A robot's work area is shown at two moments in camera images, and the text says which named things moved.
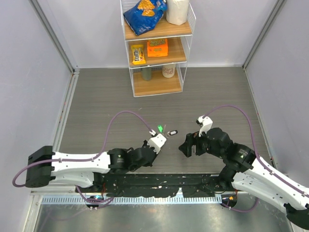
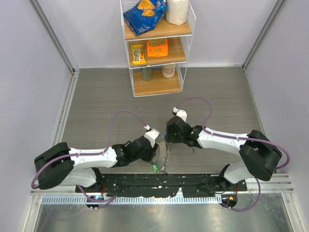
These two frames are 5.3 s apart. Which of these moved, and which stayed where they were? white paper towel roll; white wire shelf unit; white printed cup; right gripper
Moved: right gripper
Stayed: white wire shelf unit; white printed cup; white paper towel roll
